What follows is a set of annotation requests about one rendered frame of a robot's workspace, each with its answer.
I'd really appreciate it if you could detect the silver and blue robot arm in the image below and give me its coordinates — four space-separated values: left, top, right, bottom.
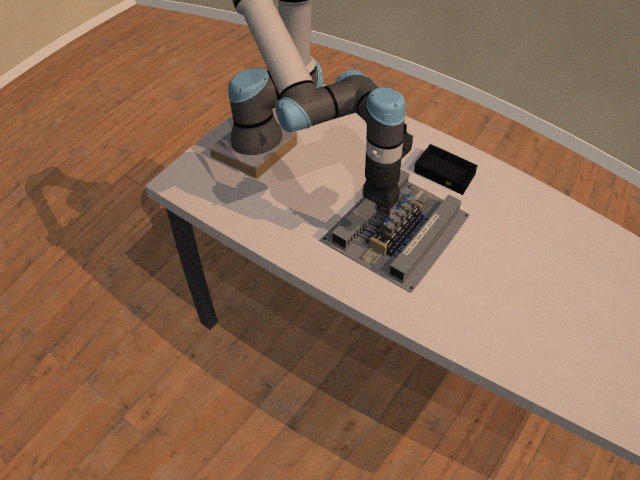
228 0 406 155

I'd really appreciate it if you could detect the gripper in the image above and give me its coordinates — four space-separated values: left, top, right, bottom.
363 124 413 218

